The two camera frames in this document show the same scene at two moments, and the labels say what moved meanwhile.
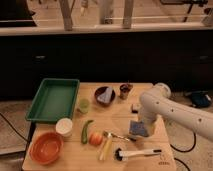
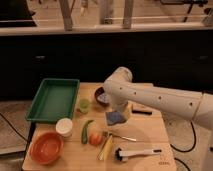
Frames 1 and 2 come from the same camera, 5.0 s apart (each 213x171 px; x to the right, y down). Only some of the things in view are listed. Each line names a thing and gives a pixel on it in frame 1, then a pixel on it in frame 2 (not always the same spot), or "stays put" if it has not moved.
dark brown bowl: x=100 y=91 stays put
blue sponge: x=138 y=128 -> x=114 y=118
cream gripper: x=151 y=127 -> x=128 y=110
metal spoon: x=110 y=135 stays put
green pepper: x=84 y=135 stays put
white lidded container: x=64 y=127 stays put
